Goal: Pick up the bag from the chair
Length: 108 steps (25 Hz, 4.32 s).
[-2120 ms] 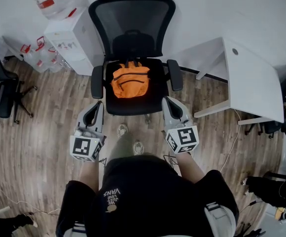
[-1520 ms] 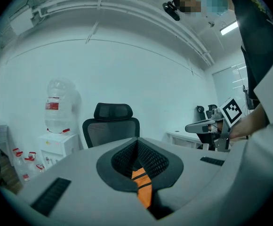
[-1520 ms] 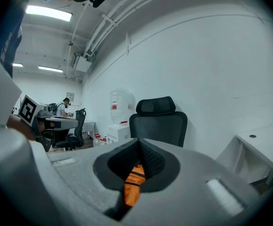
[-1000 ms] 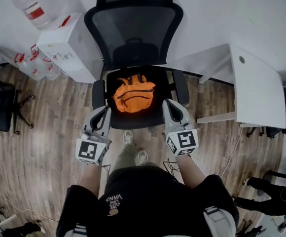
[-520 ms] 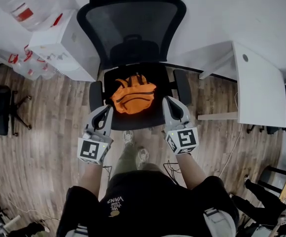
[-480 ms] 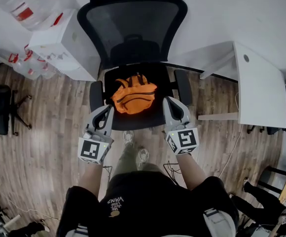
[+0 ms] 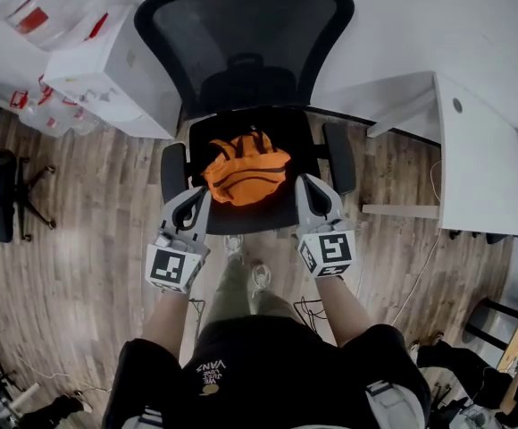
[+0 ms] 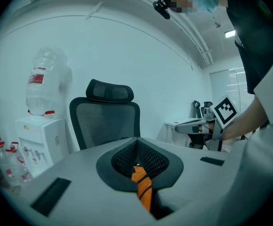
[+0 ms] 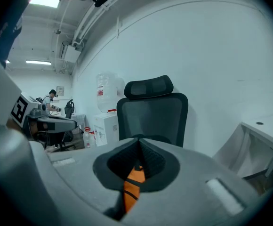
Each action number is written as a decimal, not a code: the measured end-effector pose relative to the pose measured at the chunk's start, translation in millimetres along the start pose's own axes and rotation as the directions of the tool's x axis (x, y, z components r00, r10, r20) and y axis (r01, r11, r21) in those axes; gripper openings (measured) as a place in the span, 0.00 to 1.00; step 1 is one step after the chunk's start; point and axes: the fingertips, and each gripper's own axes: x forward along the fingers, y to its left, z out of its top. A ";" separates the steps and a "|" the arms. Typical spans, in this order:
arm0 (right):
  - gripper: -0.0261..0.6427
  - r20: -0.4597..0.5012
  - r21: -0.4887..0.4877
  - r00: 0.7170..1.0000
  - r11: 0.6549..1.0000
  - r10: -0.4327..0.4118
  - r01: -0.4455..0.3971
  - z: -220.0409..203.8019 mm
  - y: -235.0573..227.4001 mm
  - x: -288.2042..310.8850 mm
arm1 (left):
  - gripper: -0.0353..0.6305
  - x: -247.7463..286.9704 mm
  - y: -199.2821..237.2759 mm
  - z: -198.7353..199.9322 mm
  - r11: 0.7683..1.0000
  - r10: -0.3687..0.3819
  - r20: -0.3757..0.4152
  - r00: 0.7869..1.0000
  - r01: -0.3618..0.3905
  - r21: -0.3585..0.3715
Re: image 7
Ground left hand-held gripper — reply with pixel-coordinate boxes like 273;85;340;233
145;186;213;295

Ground person's white shoe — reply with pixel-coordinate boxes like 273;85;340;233
222;234;246;265
249;261;273;299

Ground grey harness strap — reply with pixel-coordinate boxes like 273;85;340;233
364;379;422;429

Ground person's left white shoe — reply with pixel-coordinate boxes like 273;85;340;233
222;234;246;265

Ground large clear water bottle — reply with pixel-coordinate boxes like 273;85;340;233
0;0;124;54

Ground person's left forearm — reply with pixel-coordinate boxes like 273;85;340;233
141;287;194;362

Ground white cable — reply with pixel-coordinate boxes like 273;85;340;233
355;158;444;326

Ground black bag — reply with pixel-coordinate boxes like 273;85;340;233
17;392;94;429

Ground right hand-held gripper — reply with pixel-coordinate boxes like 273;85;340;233
295;172;358;281

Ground person's right forearm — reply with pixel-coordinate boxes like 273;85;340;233
313;274;374;349

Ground person's black t-shirt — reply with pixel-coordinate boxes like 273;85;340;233
102;315;432;429

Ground black cable bundle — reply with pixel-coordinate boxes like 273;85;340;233
293;296;329;335

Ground orange bag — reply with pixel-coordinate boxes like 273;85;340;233
200;129;294;208

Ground person's olive trousers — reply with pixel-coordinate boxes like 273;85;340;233
204;256;305;326

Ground black mesh office chair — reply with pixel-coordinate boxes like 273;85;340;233
133;0;358;237

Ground person's right white shoe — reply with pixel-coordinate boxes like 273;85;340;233
249;261;273;299

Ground white cardboard box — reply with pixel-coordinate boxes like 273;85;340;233
43;4;183;141

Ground white desk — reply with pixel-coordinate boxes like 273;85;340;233
360;71;518;237

